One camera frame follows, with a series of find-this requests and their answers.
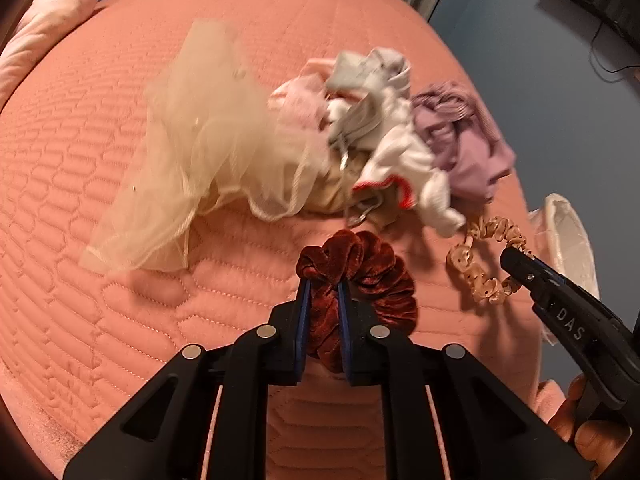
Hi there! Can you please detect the person's right hand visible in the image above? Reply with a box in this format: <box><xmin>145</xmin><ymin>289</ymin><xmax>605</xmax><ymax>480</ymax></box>
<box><xmin>549</xmin><ymin>375</ymin><xmax>631</xmax><ymax>479</ymax></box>

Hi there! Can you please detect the white sock red trim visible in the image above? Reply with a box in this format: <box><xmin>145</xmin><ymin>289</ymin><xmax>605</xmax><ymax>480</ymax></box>
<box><xmin>352</xmin><ymin>89</ymin><xmax>465</xmax><ymax>237</ymax></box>

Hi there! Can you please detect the grey sock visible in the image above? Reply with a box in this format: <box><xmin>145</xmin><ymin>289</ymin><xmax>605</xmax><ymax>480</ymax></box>
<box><xmin>326</xmin><ymin>47</ymin><xmax>411</xmax><ymax>152</ymax></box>

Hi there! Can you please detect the white lined trash bin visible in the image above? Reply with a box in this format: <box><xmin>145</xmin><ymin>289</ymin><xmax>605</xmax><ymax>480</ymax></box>
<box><xmin>528</xmin><ymin>192</ymin><xmax>600</xmax><ymax>346</ymax></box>

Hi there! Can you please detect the purple cloth garment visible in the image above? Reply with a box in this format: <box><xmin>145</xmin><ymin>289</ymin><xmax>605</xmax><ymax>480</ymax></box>
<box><xmin>411</xmin><ymin>81</ymin><xmax>515</xmax><ymax>203</ymax></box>

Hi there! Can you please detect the black television cable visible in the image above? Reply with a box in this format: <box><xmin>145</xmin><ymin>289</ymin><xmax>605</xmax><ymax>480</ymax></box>
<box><xmin>589</xmin><ymin>18</ymin><xmax>640</xmax><ymax>77</ymax></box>

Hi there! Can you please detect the beige polka dot scrunchie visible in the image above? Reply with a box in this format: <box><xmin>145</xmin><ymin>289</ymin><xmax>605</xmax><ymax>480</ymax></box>
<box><xmin>447</xmin><ymin>216</ymin><xmax>533</xmax><ymax>306</ymax></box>

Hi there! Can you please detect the light pink cloth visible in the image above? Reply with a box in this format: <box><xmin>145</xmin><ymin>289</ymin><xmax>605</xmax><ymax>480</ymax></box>
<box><xmin>267</xmin><ymin>58</ymin><xmax>335</xmax><ymax>131</ymax></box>

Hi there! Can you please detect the pink pillow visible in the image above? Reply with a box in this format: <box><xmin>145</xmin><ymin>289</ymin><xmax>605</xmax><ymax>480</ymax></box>
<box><xmin>1</xmin><ymin>0</ymin><xmax>99</xmax><ymax>107</ymax></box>

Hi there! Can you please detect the cream tulle veil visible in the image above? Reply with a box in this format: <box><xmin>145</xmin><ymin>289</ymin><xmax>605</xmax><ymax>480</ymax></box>
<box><xmin>80</xmin><ymin>20</ymin><xmax>330</xmax><ymax>273</ymax></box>

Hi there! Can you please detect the pink quilted bed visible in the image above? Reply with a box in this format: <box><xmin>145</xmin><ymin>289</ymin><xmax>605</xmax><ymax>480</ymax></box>
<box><xmin>1</xmin><ymin>0</ymin><xmax>563</xmax><ymax>479</ymax></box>

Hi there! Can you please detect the beige cloth item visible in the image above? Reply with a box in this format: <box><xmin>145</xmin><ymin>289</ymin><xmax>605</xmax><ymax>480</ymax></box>
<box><xmin>303</xmin><ymin>151</ymin><xmax>399</xmax><ymax>231</ymax></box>

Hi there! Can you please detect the dark red velvet scrunchie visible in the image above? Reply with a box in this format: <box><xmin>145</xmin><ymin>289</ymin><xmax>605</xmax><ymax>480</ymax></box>
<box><xmin>296</xmin><ymin>229</ymin><xmax>418</xmax><ymax>374</ymax></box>

